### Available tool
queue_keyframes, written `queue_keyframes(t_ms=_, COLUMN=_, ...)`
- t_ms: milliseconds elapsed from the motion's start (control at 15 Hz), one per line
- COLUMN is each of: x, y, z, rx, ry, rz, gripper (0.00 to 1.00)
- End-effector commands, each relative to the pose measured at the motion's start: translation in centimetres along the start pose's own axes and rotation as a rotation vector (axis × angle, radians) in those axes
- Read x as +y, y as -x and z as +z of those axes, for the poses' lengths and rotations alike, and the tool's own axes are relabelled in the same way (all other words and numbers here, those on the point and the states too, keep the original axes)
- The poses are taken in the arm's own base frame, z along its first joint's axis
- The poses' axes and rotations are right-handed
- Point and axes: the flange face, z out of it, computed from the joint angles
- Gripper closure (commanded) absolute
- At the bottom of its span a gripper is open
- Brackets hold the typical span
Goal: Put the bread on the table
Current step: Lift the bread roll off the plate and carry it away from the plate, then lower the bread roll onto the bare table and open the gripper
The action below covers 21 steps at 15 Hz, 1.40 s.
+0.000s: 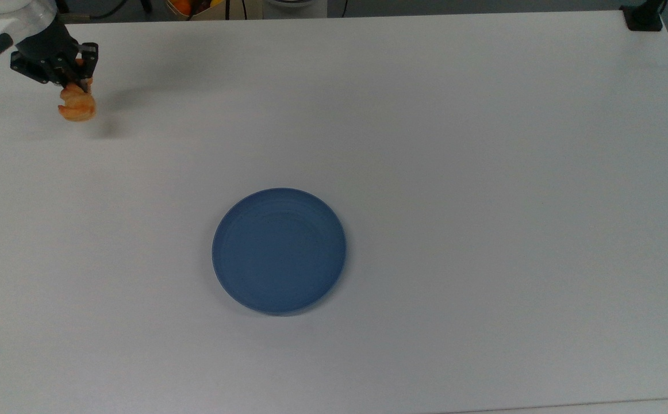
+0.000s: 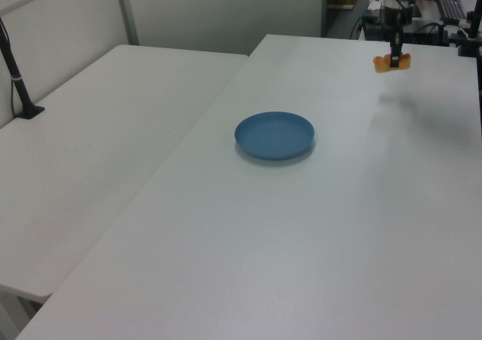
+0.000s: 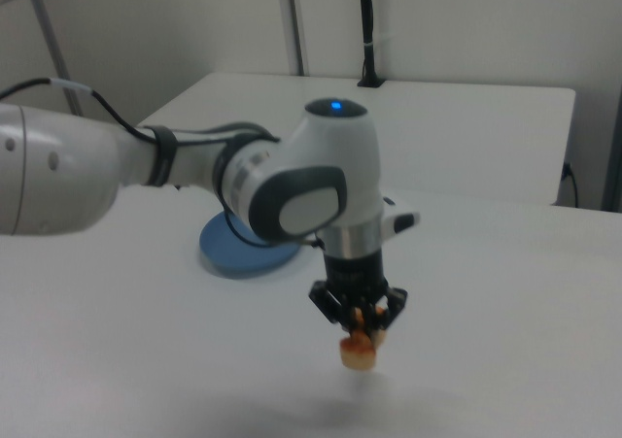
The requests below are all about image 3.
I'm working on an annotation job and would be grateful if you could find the orange-brown bread roll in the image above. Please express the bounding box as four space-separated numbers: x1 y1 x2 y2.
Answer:
337 307 388 372

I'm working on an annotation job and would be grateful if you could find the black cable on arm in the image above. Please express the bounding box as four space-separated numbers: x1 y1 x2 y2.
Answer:
0 77 326 253

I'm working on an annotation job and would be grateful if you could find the blue round plate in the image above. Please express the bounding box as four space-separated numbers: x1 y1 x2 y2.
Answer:
198 209 300 281

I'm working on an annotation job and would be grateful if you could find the grey aluminium partition post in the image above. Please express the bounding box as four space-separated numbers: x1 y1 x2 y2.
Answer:
282 0 311 77
19 0 85 117

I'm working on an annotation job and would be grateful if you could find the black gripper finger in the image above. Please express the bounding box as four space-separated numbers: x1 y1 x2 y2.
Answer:
307 280 354 333
370 286 409 333

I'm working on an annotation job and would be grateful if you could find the black clamp pole mount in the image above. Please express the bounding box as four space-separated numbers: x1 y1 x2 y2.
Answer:
357 0 388 89

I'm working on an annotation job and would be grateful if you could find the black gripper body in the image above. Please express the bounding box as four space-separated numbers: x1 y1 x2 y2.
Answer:
322 249 391 319

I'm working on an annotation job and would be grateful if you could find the black wall cable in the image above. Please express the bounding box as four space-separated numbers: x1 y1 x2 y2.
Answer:
561 161 580 209

